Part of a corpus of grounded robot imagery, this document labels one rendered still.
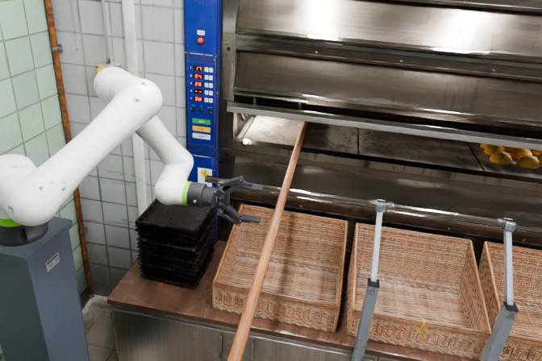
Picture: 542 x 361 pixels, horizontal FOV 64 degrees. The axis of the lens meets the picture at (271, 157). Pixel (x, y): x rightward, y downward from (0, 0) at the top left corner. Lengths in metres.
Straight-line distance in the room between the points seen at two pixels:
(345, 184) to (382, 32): 0.73
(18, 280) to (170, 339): 0.88
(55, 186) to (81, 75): 1.15
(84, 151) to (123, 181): 1.20
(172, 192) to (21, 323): 0.63
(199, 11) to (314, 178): 0.94
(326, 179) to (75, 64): 1.34
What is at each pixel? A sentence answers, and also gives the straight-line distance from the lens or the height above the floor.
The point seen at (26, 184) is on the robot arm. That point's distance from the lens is 1.27.
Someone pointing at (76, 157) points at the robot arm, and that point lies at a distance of 1.27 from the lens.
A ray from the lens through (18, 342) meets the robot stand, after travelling 1.75.
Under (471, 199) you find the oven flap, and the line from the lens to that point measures 2.24.
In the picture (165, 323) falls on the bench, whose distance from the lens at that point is 2.13.
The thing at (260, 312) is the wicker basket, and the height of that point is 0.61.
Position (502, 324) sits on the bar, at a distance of 1.85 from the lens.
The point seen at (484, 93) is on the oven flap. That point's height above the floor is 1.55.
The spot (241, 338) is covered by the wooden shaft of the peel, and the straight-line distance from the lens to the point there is 1.10.
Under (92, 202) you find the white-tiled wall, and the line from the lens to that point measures 2.64.
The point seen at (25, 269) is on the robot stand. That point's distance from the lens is 1.48.
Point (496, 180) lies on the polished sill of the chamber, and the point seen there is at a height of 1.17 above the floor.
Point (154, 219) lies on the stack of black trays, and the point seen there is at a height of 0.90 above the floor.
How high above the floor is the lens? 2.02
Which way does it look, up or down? 25 degrees down
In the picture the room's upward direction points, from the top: 4 degrees clockwise
